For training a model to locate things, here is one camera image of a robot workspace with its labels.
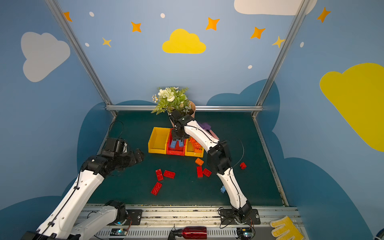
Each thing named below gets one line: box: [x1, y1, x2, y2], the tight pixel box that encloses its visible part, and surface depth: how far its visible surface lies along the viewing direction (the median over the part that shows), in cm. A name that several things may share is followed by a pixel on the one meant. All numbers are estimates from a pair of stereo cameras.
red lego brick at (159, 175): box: [155, 168, 164, 182], surface depth 89 cm
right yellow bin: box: [185, 136, 204, 158], surface depth 97 cm
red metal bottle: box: [177, 226, 208, 240], surface depth 69 cm
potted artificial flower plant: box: [151, 87, 196, 128], surface depth 93 cm
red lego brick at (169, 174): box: [163, 170, 176, 179], surface depth 89 cm
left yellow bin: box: [148, 127, 171, 155], surface depth 103 cm
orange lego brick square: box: [195, 157, 205, 166], surface depth 95 cm
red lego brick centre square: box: [202, 168, 212, 178], surface depth 90 cm
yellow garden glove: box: [270, 216, 305, 240], surface depth 72 cm
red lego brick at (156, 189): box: [150, 182, 163, 196], surface depth 84 cm
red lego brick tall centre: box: [196, 166, 204, 178], surface depth 91 cm
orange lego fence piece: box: [189, 136, 203, 153], surface depth 100 cm
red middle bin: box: [166, 128, 187, 156], surface depth 98 cm
